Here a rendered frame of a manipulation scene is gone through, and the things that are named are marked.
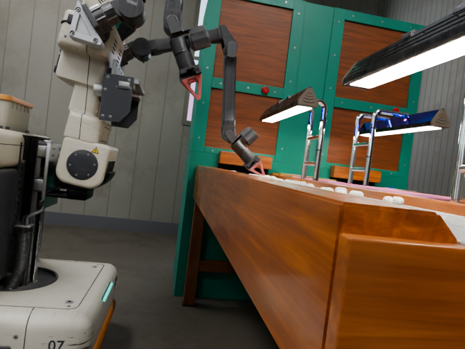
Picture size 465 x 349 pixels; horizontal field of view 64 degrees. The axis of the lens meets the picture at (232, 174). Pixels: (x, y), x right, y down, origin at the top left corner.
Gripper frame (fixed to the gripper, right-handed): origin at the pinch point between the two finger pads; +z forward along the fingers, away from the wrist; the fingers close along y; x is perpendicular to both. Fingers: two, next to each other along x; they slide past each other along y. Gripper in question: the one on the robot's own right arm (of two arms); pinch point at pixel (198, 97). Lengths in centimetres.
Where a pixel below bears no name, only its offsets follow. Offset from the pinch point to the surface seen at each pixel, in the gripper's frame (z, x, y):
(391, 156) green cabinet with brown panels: 61, -112, 88
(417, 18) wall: -30, -246, 199
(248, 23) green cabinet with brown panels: -42, -53, 88
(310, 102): 13.8, -40.0, 8.4
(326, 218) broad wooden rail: 26, 4, -92
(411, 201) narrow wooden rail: 45, -34, -45
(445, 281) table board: 33, -2, -97
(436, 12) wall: -26, -244, 172
